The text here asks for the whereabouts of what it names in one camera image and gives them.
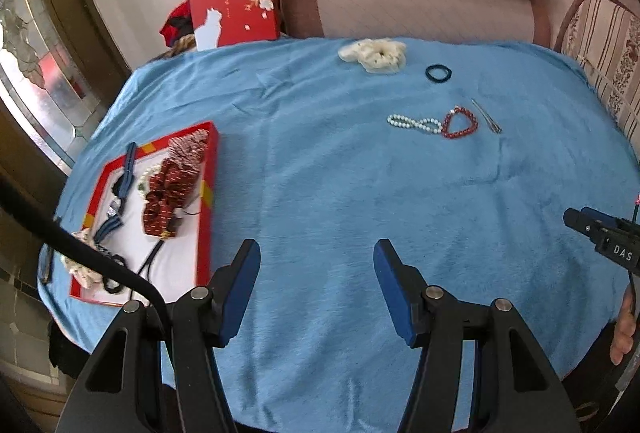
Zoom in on white cherry print scrunchie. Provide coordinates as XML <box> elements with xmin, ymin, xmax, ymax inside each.
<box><xmin>60</xmin><ymin>228</ymin><xmax>109</xmax><ymax>289</ymax></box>

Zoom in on silver hair clip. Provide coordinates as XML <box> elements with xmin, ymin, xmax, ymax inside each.
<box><xmin>471</xmin><ymin>98</ymin><xmax>502</xmax><ymax>134</ymax></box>

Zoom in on blue blanket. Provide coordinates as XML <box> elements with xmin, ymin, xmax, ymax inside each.
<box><xmin>55</xmin><ymin>38</ymin><xmax>639</xmax><ymax>432</ymax></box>

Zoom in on pink bolster cushion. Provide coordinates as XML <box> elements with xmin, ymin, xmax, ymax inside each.
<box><xmin>280</xmin><ymin>0</ymin><xmax>551</xmax><ymax>48</ymax></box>

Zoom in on black cable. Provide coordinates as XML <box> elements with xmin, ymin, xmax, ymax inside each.
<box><xmin>0</xmin><ymin>172</ymin><xmax>174</xmax><ymax>339</ymax></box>

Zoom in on small black hair tie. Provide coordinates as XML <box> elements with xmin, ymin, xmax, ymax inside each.
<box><xmin>424</xmin><ymin>62</ymin><xmax>455</xmax><ymax>86</ymax></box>

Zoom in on thick black hair tie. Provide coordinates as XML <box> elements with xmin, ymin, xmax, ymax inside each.
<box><xmin>98</xmin><ymin>252</ymin><xmax>132</xmax><ymax>296</ymax></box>

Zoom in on red and navy clothes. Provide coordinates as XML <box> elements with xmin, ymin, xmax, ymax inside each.
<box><xmin>160</xmin><ymin>0</ymin><xmax>194</xmax><ymax>48</ymax></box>

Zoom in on stained glass door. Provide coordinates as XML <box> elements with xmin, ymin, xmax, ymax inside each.
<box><xmin>1</xmin><ymin>0</ymin><xmax>105</xmax><ymax>175</ymax></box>

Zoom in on thin black elastic band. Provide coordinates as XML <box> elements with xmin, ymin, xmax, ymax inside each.
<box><xmin>137</xmin><ymin>238</ymin><xmax>166</xmax><ymax>281</ymax></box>

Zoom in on white pearl bead bracelet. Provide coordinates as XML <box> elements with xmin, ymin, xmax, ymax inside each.
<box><xmin>386</xmin><ymin>112</ymin><xmax>445</xmax><ymax>136</ymax></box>

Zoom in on person right hand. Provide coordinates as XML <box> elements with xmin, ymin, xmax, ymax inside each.
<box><xmin>610</xmin><ymin>286</ymin><xmax>636</xmax><ymax>366</ymax></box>

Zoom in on red plaid scrunchie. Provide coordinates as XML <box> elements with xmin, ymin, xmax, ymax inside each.
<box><xmin>168</xmin><ymin>129</ymin><xmax>209</xmax><ymax>170</ymax></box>

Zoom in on red dotted scrunchie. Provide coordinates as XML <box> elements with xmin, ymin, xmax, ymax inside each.
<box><xmin>142</xmin><ymin>157</ymin><xmax>200</xmax><ymax>238</ymax></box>

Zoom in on red bead bracelet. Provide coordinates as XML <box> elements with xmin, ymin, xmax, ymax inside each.
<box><xmin>440</xmin><ymin>105</ymin><xmax>481</xmax><ymax>141</ymax></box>

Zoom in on cream fluffy scrunchie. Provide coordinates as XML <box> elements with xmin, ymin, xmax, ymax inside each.
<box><xmin>337</xmin><ymin>39</ymin><xmax>407</xmax><ymax>74</ymax></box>

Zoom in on blue striped strap watch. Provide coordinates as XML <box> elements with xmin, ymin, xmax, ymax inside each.
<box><xmin>93</xmin><ymin>142</ymin><xmax>138</xmax><ymax>245</ymax></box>

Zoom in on red floral box lid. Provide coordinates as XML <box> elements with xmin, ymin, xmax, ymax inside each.
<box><xmin>189</xmin><ymin>0</ymin><xmax>280</xmax><ymax>51</ymax></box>

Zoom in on red jewelry tray box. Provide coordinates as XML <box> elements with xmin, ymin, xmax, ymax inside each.
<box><xmin>75</xmin><ymin>121</ymin><xmax>219</xmax><ymax>303</ymax></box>

